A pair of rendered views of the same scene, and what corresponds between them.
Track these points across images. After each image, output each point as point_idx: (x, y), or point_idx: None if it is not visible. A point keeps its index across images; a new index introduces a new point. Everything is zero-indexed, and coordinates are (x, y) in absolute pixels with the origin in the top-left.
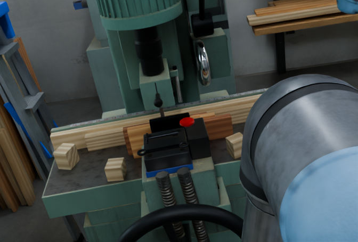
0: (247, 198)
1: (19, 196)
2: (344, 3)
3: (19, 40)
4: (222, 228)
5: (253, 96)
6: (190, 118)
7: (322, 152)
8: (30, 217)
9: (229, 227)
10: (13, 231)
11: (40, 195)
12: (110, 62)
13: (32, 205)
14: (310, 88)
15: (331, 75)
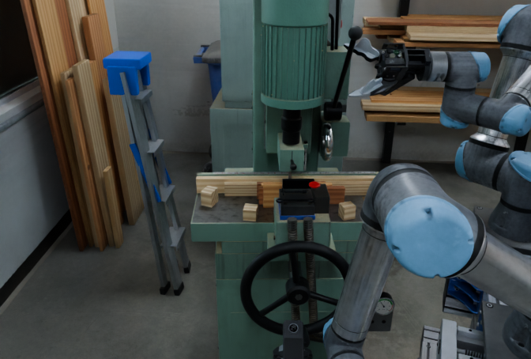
0: (362, 228)
1: (109, 236)
2: (445, 119)
3: None
4: (322, 276)
5: (364, 176)
6: (317, 182)
7: (408, 196)
8: (117, 258)
9: (336, 263)
10: (99, 269)
11: (128, 239)
12: (229, 123)
13: (119, 247)
14: (408, 169)
15: (435, 174)
